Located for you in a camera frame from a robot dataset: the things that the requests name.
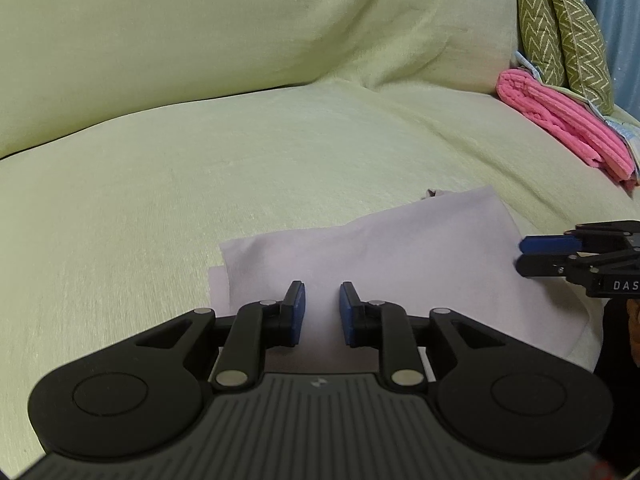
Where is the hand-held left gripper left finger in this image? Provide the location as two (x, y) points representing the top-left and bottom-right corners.
(135, 281), (306, 393)

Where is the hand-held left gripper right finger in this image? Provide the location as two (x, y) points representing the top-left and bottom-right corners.
(340, 281), (503, 393)

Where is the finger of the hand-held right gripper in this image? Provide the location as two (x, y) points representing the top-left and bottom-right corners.
(520, 221), (640, 257)
(515, 254), (608, 281)

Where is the pale lilac garment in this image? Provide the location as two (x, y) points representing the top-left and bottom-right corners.
(207, 186), (591, 376)

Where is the pink folded towel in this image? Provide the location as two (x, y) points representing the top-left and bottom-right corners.
(496, 69), (637, 183)

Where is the light green sofa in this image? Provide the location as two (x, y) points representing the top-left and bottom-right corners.
(0, 0), (640, 466)

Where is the green zigzag cushion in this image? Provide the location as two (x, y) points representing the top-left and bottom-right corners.
(550, 0), (616, 113)
(515, 0), (568, 86)

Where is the blue curtain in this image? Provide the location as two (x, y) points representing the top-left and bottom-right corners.
(550, 0), (640, 123)

